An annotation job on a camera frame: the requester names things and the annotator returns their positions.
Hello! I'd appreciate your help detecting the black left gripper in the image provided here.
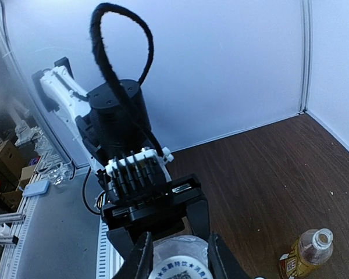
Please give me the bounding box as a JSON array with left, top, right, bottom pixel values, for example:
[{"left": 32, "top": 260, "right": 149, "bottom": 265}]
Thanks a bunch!
[{"left": 100, "top": 148, "right": 211, "bottom": 260}]

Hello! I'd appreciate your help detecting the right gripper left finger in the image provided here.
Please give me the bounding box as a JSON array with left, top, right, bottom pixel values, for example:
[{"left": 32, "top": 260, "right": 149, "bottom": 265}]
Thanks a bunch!
[{"left": 112, "top": 232, "right": 153, "bottom": 279}]

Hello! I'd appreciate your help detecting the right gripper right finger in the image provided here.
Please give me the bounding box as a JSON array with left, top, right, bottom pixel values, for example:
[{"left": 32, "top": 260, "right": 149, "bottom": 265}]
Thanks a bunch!
[{"left": 208, "top": 232, "right": 251, "bottom": 279}]

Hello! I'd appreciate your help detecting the clear water bottle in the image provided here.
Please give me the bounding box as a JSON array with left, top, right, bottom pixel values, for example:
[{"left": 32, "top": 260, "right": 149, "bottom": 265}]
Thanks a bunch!
[{"left": 149, "top": 235, "right": 213, "bottom": 279}]

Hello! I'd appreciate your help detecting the white water bottle cap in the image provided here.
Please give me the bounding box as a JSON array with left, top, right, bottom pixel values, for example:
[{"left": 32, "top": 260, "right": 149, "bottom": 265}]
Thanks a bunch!
[{"left": 148, "top": 256, "right": 213, "bottom": 279}]

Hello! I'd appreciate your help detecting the amber tea bottle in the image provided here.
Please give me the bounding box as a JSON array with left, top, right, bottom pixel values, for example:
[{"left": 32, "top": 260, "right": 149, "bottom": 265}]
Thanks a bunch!
[{"left": 279, "top": 228, "right": 334, "bottom": 279}]

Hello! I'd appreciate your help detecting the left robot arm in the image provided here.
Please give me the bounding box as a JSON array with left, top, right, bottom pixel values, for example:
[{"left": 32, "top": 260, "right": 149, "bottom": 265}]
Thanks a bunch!
[{"left": 31, "top": 58, "right": 210, "bottom": 258}]

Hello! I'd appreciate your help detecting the light blue box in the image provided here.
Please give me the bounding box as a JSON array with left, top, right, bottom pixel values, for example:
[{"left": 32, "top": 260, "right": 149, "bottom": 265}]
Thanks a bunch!
[{"left": 22, "top": 180, "right": 50, "bottom": 197}]

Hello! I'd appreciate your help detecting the left black cable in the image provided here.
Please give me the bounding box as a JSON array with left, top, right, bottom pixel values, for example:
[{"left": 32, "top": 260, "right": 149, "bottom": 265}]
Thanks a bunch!
[{"left": 88, "top": 2, "right": 171, "bottom": 159}]

